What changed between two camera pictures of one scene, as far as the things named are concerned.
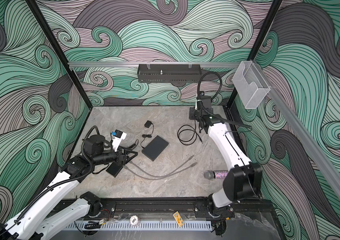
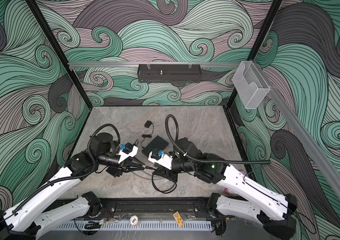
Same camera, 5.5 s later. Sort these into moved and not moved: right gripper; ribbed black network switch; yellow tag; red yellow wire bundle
Moved: right gripper
Not moved: yellow tag; ribbed black network switch; red yellow wire bundle
